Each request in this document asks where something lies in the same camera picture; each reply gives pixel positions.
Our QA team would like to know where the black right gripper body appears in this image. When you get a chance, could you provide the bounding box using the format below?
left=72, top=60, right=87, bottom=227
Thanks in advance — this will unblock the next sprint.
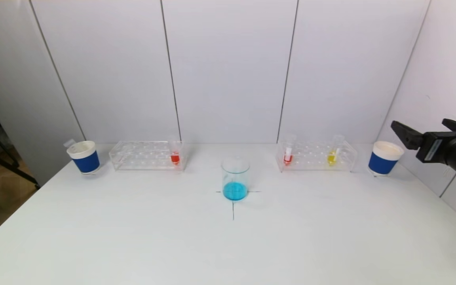
left=416, top=131, right=456, bottom=179

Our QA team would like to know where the test tube with yellow liquid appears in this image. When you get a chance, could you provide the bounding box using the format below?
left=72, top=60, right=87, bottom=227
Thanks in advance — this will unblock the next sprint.
left=327, top=134, right=345, bottom=167

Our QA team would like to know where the clear acrylic test tube rack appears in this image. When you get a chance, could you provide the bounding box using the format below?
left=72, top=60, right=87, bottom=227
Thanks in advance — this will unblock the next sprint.
left=109, top=140, right=187, bottom=172
left=275, top=139, right=358, bottom=173

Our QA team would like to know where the labelled test tube red liquid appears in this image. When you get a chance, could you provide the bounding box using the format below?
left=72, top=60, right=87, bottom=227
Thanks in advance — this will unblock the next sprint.
left=283, top=135, right=296, bottom=166

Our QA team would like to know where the clear glass beaker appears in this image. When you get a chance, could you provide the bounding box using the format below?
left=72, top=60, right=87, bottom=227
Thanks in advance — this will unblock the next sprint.
left=221, top=157, right=251, bottom=201

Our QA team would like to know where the test tube with red liquid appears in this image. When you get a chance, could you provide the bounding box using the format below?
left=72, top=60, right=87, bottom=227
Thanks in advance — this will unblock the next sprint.
left=168, top=135, right=181, bottom=167

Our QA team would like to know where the white paper cup blue sleeve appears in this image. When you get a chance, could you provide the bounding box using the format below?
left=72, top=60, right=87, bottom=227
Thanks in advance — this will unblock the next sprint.
left=66, top=140, right=101, bottom=175
left=367, top=141, right=405, bottom=177

